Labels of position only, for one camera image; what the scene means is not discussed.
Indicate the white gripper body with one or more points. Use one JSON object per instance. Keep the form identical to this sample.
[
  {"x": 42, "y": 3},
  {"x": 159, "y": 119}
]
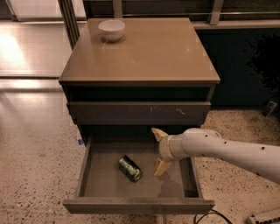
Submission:
[{"x": 164, "y": 149}]

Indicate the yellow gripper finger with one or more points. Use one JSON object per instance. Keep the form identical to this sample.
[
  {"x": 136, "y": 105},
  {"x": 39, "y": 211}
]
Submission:
[
  {"x": 161, "y": 167},
  {"x": 159, "y": 134}
]

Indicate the green soda can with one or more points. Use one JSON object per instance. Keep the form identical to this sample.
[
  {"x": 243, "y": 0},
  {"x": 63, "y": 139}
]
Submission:
[{"x": 129, "y": 168}]

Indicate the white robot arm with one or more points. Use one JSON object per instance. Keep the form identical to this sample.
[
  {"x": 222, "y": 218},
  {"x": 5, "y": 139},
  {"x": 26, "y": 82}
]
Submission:
[{"x": 260, "y": 159}]

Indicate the open middle drawer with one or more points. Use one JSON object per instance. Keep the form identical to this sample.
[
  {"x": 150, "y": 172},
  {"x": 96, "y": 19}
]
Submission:
[{"x": 103, "y": 189}]

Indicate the brown drawer cabinet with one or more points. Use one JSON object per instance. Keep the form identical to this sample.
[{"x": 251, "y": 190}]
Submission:
[{"x": 155, "y": 60}]

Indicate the closed top drawer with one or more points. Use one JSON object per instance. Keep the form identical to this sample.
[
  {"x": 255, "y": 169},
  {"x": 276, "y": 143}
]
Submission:
[{"x": 139, "y": 113}]

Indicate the white ceramic bowl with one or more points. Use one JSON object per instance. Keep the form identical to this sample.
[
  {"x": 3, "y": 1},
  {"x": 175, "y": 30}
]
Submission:
[{"x": 111, "y": 30}]

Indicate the white power strip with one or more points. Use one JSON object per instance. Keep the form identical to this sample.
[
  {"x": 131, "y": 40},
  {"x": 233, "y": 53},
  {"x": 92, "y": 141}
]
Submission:
[{"x": 268, "y": 217}]

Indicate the metal window railing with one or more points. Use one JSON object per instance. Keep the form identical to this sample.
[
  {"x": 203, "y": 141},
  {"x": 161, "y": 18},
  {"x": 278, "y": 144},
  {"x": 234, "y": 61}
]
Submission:
[{"x": 211, "y": 11}]

